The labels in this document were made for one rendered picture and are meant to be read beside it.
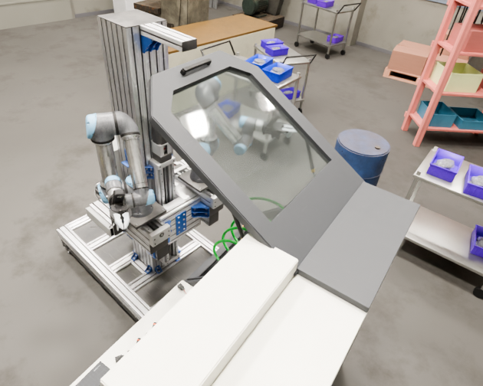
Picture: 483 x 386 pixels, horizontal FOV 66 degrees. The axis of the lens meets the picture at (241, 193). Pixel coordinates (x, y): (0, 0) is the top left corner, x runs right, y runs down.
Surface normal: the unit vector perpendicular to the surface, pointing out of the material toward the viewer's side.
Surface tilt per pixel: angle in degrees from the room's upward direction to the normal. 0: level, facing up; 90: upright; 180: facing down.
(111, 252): 0
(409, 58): 90
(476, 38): 90
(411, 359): 0
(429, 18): 90
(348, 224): 0
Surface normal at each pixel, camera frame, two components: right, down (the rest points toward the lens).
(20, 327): 0.07, -0.78
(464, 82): 0.07, 0.63
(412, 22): -0.67, 0.43
